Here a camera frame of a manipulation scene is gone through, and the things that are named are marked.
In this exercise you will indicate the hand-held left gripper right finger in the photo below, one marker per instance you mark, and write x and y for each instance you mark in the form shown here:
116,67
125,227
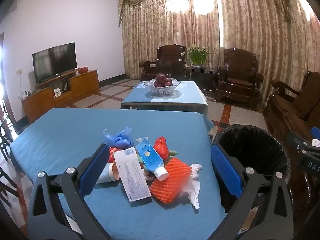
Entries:
225,170

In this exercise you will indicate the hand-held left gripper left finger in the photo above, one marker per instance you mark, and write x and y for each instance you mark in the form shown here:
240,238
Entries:
93,165

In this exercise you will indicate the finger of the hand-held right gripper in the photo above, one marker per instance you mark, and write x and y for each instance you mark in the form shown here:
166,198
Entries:
300,143
315,132

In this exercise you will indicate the black trash bin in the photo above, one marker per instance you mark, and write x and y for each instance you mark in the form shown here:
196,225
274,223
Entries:
250,150

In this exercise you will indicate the white tissue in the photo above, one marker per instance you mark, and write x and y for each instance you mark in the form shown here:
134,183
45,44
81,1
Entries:
193,190

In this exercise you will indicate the white printed carton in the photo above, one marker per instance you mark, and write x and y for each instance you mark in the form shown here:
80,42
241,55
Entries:
132,177

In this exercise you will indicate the orange foam fruit net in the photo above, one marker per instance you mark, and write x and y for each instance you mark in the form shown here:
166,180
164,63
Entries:
170,182

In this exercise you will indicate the blue hand cream tube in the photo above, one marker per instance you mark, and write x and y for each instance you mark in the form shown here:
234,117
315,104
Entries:
150,157

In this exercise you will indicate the red plastic wrapper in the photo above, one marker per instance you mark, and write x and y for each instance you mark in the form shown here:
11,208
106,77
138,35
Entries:
160,146

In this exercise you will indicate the white bottle with orange cap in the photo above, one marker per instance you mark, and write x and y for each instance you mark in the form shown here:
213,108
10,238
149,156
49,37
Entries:
106,175

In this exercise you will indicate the red printed packet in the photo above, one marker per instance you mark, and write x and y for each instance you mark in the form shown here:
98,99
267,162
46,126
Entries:
113,152

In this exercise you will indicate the dark wooden sofa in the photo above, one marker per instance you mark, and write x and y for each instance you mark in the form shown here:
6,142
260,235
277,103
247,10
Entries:
287,110

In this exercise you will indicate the blue plastic bag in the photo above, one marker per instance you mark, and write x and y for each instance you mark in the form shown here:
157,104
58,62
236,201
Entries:
120,140

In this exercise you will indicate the wooden television cabinet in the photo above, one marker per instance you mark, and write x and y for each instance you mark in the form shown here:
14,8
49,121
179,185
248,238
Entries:
82,85

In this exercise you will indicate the small white box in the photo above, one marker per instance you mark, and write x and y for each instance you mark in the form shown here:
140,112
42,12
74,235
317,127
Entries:
57,91

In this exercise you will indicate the blue and white tablecloth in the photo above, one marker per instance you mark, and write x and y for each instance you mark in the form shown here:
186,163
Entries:
190,90

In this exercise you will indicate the dark wooden chair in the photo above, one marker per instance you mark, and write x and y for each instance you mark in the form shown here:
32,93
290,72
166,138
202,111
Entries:
6,130
6,182

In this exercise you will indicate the grey coffee table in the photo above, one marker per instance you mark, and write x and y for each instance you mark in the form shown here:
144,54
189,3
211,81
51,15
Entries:
162,105

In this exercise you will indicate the dark wooden armchair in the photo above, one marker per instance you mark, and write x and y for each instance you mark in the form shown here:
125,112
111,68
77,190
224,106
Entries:
237,72
170,57

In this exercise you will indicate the red ornament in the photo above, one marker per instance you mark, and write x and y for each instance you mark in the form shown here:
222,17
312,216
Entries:
83,70

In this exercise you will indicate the dark wooden side table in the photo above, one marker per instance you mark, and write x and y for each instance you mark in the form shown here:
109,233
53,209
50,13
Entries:
202,77

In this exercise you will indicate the glass fruit bowl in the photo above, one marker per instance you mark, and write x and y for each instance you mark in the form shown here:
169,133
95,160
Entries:
162,91

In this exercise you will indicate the red apple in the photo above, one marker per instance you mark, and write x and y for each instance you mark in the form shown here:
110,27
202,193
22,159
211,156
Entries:
160,77
168,82
157,83

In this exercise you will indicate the flat screen television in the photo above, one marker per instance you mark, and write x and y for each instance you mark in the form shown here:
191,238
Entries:
55,62

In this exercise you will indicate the green potted plant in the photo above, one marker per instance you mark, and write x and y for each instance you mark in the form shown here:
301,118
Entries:
198,55

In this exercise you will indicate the beige floral curtain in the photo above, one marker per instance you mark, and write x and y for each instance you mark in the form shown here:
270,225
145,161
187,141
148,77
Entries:
250,30

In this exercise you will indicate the white wall socket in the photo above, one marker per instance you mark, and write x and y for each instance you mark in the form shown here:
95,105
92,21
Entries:
19,72

